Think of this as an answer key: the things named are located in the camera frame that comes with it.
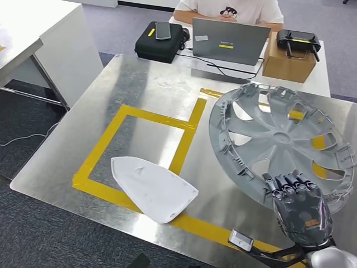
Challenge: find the person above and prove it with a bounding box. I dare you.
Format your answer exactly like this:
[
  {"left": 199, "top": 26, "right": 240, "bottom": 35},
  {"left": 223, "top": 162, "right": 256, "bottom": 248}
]
[{"left": 173, "top": 0, "right": 285, "bottom": 38}]

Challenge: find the cardboard box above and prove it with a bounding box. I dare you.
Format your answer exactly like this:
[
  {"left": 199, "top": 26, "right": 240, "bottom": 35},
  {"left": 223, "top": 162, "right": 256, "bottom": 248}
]
[{"left": 262, "top": 31, "right": 318, "bottom": 84}]

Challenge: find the metal workbench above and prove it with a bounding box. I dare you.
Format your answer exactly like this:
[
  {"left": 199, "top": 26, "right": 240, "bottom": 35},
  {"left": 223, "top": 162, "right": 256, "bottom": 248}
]
[{"left": 10, "top": 53, "right": 357, "bottom": 268}]

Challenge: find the black carrying case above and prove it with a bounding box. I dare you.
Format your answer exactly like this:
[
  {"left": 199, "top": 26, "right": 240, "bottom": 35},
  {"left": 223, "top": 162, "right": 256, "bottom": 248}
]
[{"left": 134, "top": 21, "right": 185, "bottom": 64}]

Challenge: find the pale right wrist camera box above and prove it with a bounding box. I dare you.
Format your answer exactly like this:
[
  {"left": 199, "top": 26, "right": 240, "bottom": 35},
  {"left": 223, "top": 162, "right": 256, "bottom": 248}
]
[{"left": 229, "top": 229, "right": 254, "bottom": 253}]

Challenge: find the grey plastic hubcap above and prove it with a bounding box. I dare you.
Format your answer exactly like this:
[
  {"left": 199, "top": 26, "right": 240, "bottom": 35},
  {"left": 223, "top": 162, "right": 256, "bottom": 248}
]
[{"left": 208, "top": 82, "right": 356, "bottom": 216}]

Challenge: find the white floor cable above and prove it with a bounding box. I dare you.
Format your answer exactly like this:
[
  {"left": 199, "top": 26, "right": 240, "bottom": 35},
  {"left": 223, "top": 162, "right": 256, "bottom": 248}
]
[{"left": 0, "top": 122, "right": 60, "bottom": 147}]

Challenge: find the smartphone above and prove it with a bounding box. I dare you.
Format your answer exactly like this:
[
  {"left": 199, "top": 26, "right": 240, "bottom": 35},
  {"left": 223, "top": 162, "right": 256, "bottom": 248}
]
[{"left": 155, "top": 21, "right": 171, "bottom": 41}]

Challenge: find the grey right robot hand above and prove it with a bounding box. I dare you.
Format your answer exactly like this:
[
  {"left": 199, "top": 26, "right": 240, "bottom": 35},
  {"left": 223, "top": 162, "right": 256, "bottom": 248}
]
[{"left": 262, "top": 170, "right": 334, "bottom": 248}]

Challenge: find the white triangular plastic cover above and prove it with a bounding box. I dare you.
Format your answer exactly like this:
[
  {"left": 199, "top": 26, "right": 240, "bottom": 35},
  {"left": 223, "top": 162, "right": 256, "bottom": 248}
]
[{"left": 111, "top": 156, "right": 199, "bottom": 225}]

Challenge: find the black laptop cable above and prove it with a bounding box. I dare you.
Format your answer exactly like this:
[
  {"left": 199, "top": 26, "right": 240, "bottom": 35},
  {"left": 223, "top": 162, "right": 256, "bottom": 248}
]
[{"left": 176, "top": 51, "right": 265, "bottom": 80}]

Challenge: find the white desk with metal frame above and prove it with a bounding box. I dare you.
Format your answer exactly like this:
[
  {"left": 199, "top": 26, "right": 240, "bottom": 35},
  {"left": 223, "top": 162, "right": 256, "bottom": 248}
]
[{"left": 0, "top": 0, "right": 104, "bottom": 112}]

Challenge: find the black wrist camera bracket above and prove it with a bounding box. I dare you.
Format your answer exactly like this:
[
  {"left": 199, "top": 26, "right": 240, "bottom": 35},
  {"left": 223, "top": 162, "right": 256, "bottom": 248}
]
[{"left": 249, "top": 238, "right": 335, "bottom": 268}]

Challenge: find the black controller with antennas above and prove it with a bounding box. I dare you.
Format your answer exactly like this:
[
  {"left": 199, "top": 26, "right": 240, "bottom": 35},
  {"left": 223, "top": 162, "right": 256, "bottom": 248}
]
[{"left": 276, "top": 28, "right": 322, "bottom": 63}]

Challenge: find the grey laptop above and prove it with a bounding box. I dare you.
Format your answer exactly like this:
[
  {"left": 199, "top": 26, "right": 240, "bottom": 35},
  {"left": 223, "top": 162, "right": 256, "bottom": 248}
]
[{"left": 192, "top": 17, "right": 272, "bottom": 68}]

